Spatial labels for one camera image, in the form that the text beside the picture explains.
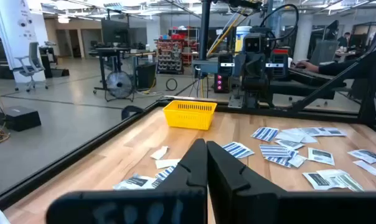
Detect white pillar with posters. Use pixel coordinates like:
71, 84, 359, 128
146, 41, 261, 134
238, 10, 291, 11
0, 0, 48, 84

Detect computer tower pink lights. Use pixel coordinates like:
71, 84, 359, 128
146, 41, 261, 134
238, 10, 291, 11
213, 73, 232, 94

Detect black floor fan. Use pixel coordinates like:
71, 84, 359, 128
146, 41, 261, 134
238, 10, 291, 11
104, 70, 135, 103

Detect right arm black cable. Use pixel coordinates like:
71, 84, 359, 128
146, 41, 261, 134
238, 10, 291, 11
258, 3, 300, 42

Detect black cable coil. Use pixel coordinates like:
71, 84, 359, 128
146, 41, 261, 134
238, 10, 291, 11
165, 77, 179, 92

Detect plain white gauze packet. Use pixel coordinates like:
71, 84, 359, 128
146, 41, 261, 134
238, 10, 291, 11
283, 128, 319, 141
274, 132, 304, 144
288, 154, 308, 169

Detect yellow plastic basket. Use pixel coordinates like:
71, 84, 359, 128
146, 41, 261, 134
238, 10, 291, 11
162, 100, 218, 131

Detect grey office chair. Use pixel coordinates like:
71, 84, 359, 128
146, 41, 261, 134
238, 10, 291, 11
14, 42, 49, 93

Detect wipes canister white lid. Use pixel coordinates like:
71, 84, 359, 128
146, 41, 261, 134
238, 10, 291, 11
234, 26, 253, 54

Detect yellow slanted pole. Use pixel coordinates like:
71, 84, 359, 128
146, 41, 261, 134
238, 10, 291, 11
206, 9, 250, 58

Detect black standing desk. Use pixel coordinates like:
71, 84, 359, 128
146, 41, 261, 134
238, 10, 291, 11
93, 46, 157, 96

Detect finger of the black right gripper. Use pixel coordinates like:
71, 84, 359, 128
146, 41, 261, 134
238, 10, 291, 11
255, 55, 267, 79
244, 55, 256, 79

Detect black floor box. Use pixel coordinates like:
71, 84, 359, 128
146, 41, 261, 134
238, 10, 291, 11
0, 105, 42, 132

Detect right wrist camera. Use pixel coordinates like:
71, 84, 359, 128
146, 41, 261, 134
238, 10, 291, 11
243, 33, 264, 54

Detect black vertical pole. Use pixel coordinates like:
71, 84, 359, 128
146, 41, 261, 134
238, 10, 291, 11
197, 0, 212, 62

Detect twisted white strip packet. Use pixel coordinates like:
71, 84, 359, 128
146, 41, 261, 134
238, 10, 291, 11
149, 146, 170, 161

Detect black monitor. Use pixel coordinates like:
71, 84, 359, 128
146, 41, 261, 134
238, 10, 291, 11
100, 19, 130, 47

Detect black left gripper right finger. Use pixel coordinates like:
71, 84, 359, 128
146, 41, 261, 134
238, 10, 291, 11
207, 141, 279, 194

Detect person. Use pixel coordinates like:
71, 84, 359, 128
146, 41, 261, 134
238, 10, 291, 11
336, 31, 352, 48

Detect red parts shelf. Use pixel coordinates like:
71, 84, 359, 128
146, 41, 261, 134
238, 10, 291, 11
155, 33, 185, 75

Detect person's hand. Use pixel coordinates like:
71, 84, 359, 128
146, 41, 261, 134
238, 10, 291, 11
295, 60, 320, 74

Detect fingertip fabric bandage packet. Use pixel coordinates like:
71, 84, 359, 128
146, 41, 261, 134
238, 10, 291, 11
258, 144, 292, 159

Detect grey concrete column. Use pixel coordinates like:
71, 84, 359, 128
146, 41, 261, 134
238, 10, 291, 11
293, 14, 314, 62

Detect blue striped bandage packet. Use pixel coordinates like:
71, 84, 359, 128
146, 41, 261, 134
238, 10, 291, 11
251, 126, 280, 143
264, 151, 300, 169
154, 164, 178, 182

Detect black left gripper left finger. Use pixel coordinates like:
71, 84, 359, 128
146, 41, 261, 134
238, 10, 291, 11
159, 139, 208, 191

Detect knuckle fabric bandage packet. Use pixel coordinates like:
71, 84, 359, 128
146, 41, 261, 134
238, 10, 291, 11
222, 141, 255, 160

